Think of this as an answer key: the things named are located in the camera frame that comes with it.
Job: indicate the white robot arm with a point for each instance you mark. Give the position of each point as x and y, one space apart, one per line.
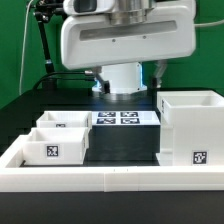
124 79

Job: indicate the white U-shaped border frame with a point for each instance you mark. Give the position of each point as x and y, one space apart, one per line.
14 178

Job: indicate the white drawer tray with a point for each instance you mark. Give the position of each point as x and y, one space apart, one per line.
56 146
65 119

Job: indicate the white drawer cabinet box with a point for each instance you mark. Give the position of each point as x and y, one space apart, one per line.
192 128

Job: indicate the black camera stand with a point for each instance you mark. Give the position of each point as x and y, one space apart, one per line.
44 10

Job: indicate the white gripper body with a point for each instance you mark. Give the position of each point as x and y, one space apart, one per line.
91 41

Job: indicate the white marker tag plate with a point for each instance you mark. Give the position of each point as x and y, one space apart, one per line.
124 118

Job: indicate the white front drawer tray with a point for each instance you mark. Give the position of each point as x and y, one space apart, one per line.
56 146

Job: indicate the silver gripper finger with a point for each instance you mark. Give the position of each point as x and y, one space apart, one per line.
104 84
161 67

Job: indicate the white rear drawer tray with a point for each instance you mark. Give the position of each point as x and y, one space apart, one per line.
65 119

